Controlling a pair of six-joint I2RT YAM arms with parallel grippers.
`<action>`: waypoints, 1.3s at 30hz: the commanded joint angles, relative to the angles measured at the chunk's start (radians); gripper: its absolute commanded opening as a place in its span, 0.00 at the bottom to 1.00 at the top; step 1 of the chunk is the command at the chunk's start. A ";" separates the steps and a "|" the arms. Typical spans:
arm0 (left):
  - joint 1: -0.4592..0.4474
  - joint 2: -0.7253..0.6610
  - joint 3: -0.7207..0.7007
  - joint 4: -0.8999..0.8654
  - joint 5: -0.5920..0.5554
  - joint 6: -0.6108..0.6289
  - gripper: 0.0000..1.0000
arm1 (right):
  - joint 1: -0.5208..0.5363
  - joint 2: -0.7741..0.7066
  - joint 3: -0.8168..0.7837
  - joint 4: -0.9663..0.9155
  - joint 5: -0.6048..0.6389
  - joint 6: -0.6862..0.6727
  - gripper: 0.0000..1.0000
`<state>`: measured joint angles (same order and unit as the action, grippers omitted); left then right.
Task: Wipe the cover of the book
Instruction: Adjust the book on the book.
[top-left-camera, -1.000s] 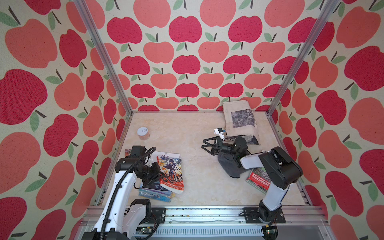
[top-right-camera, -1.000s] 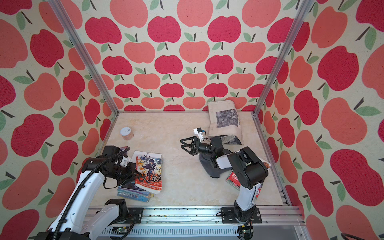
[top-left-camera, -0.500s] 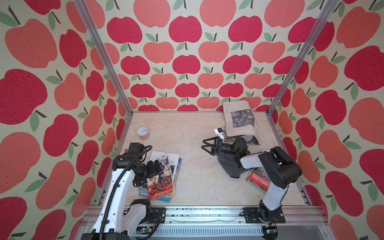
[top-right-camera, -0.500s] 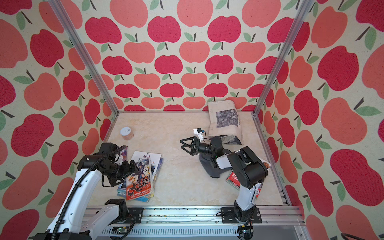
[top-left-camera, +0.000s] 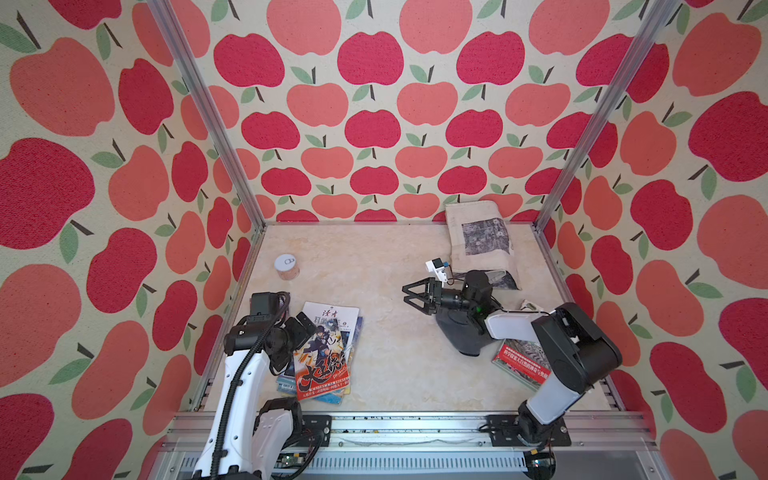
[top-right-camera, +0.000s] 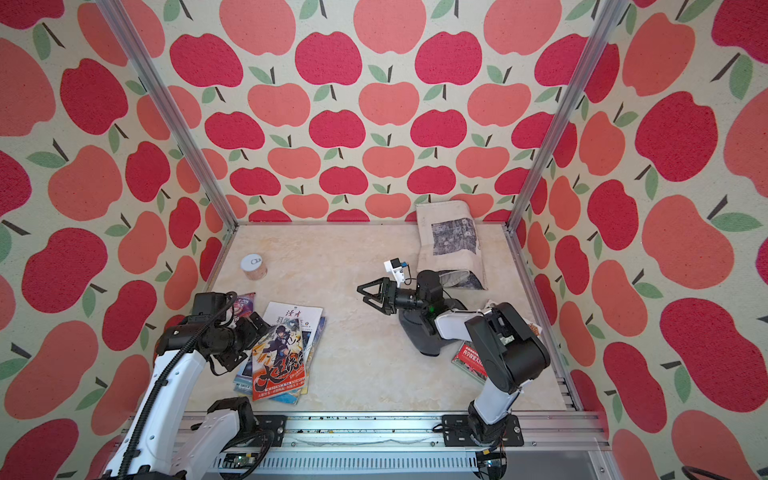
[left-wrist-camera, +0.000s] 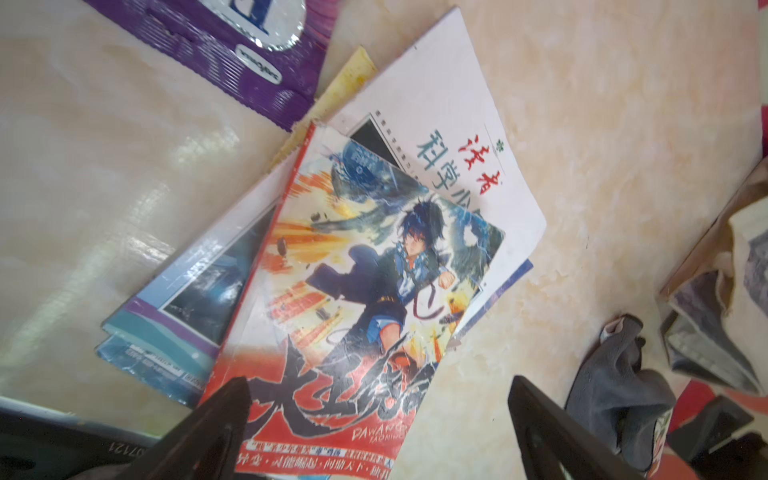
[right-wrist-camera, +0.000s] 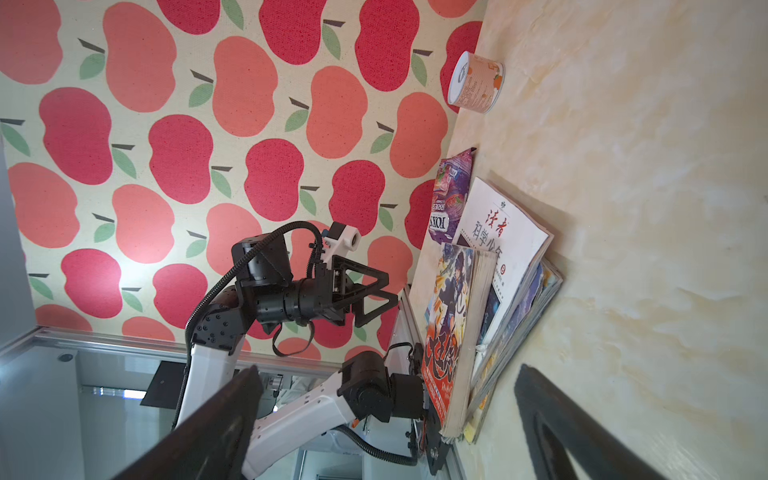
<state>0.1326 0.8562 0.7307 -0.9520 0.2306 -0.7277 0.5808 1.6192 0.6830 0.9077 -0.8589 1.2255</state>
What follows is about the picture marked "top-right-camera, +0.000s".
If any cream printed canvas bag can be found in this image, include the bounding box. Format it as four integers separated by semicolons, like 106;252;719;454
416;200;486;290

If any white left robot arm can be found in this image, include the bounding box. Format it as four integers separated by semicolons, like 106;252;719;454
101;292;284;479

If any blue robot sunflower magazine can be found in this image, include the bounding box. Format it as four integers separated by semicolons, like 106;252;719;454
232;314;328;406

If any right rear aluminium corner post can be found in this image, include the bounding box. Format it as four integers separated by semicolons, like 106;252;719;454
504;0;630;236

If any red green cover book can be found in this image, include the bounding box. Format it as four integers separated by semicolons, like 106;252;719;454
451;300;542;384

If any grey green microfibre cloth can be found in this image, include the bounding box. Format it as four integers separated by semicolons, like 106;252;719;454
396;297;465;357

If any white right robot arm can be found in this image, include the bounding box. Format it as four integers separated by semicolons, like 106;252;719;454
357;270;551;446

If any white book with blue vortex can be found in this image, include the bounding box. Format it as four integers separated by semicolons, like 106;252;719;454
235;302;325;404

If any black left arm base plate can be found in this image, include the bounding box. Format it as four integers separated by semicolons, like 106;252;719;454
245;413;288;448

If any purple candy bag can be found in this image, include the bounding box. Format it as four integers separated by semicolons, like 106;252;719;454
232;292;256;318

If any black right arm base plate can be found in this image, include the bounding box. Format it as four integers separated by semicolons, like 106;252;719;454
433;414;525;448

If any clear tape roll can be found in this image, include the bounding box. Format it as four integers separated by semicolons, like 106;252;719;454
240;253;268;281

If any left rear aluminium corner post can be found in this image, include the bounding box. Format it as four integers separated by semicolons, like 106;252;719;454
96;0;238;233

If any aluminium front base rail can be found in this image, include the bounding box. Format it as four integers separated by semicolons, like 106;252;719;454
179;410;613;480

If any red black manga book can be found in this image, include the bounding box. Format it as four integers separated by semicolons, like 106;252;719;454
251;317;306;401

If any aluminium corner post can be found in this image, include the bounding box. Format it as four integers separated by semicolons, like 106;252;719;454
504;0;630;236
96;0;238;233

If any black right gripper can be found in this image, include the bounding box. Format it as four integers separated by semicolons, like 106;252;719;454
360;279;428;316

